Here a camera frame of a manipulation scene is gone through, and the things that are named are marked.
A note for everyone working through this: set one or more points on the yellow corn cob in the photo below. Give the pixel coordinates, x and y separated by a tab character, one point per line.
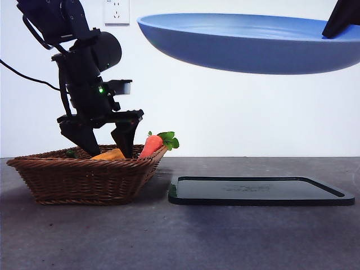
109	155

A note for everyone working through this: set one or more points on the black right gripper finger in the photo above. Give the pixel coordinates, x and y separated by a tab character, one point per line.
341	19

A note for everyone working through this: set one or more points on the white wall socket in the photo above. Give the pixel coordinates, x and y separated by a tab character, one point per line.
119	12

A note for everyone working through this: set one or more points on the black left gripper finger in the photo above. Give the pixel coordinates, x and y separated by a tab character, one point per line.
81	137
126	137

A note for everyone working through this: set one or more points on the black cutting board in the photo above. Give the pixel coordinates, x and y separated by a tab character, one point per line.
253	192

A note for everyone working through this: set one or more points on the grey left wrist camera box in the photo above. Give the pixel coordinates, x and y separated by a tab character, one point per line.
122	87

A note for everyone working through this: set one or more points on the dark green vegetable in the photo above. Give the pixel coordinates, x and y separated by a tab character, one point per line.
71	154

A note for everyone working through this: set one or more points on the orange carrot with green leaves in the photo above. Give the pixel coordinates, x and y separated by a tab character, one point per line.
152	146

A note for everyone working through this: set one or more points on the brown wicker basket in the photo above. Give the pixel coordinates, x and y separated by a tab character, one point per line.
84	180

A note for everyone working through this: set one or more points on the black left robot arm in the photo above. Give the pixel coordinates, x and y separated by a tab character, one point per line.
107	52

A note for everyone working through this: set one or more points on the blue round plate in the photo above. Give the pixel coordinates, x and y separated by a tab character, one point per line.
239	50

